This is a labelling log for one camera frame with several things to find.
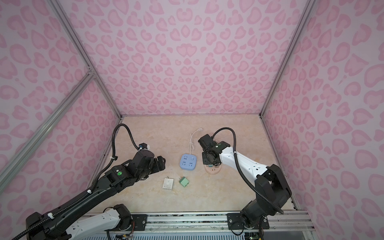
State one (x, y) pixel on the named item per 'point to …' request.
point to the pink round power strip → (212, 170)
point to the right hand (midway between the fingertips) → (207, 158)
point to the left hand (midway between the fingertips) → (163, 162)
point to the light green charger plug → (184, 181)
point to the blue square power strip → (188, 162)
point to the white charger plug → (168, 183)
